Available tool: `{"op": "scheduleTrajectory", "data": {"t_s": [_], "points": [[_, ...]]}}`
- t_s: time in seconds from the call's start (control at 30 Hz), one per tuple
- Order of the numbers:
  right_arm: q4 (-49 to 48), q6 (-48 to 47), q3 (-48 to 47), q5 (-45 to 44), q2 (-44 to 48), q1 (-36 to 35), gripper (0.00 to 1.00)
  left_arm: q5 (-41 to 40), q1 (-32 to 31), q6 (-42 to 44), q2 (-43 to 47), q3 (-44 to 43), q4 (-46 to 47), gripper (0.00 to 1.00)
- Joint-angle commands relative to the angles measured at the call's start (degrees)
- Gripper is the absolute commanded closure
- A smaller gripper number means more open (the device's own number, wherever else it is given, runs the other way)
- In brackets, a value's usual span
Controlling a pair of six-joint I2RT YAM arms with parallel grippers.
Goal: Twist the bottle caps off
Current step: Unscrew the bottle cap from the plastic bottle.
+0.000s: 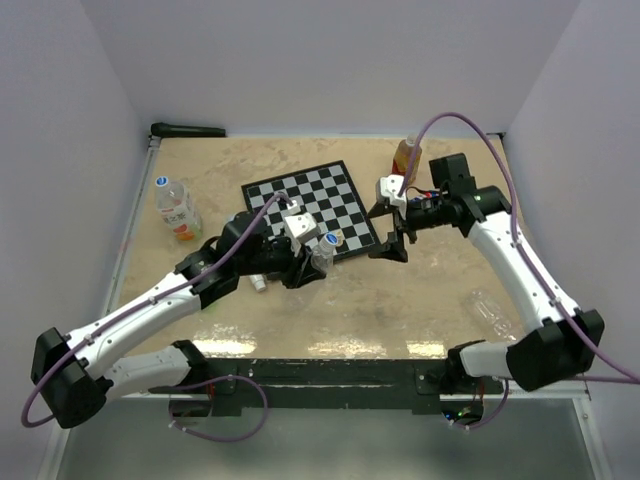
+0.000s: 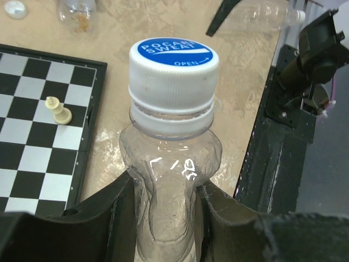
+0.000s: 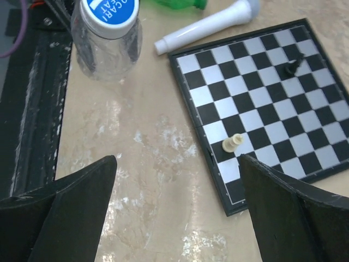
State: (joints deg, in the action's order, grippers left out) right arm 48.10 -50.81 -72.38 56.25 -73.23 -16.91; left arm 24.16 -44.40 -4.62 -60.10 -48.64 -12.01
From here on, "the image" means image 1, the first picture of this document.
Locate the black base frame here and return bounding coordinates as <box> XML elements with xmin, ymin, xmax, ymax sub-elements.
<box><xmin>149</xmin><ymin>357</ymin><xmax>506</xmax><ymax>417</ymax></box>

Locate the blue pocari sweat cap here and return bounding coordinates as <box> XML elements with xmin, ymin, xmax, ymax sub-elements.
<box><xmin>319</xmin><ymin>232</ymin><xmax>340</xmax><ymax>251</ymax></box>

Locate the amber drink bottle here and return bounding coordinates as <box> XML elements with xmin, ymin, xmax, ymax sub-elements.
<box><xmin>391</xmin><ymin>135</ymin><xmax>422</xmax><ymax>184</ymax></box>

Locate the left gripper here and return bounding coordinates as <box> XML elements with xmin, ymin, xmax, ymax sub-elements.
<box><xmin>238</xmin><ymin>234</ymin><xmax>326</xmax><ymax>289</ymax></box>

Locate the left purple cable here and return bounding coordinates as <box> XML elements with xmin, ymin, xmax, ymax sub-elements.
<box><xmin>19</xmin><ymin>192</ymin><xmax>299</xmax><ymax>430</ymax></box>

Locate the black white chessboard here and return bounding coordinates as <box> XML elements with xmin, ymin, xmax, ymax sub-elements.
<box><xmin>241</xmin><ymin>160</ymin><xmax>381</xmax><ymax>263</ymax></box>

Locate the black handle tool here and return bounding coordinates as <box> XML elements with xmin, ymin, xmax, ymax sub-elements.
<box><xmin>150</xmin><ymin>122</ymin><xmax>227</xmax><ymax>138</ymax></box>

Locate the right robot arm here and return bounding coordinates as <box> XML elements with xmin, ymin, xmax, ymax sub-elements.
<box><xmin>368</xmin><ymin>154</ymin><xmax>604</xmax><ymax>393</ymax></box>

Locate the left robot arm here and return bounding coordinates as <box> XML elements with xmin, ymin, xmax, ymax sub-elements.
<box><xmin>31</xmin><ymin>212</ymin><xmax>338</xmax><ymax>429</ymax></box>

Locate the clear crushed bottle right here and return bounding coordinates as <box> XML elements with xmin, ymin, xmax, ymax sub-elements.
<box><xmin>462</xmin><ymin>290</ymin><xmax>522</xmax><ymax>342</ymax></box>

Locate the white tube bottle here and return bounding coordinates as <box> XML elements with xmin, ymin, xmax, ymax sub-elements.
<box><xmin>249</xmin><ymin>274</ymin><xmax>267</xmax><ymax>293</ymax></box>

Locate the purple cable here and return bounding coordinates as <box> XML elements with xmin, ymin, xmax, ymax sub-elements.
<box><xmin>402</xmin><ymin>112</ymin><xmax>640</xmax><ymax>386</ymax></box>
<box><xmin>19</xmin><ymin>192</ymin><xmax>299</xmax><ymax>430</ymax></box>

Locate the blue cap tea bottle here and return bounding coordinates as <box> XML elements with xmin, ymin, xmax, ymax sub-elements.
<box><xmin>154</xmin><ymin>176</ymin><xmax>203</xmax><ymax>242</ymax></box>

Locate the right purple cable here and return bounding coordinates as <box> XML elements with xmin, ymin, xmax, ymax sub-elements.
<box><xmin>402</xmin><ymin>112</ymin><xmax>640</xmax><ymax>386</ymax></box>

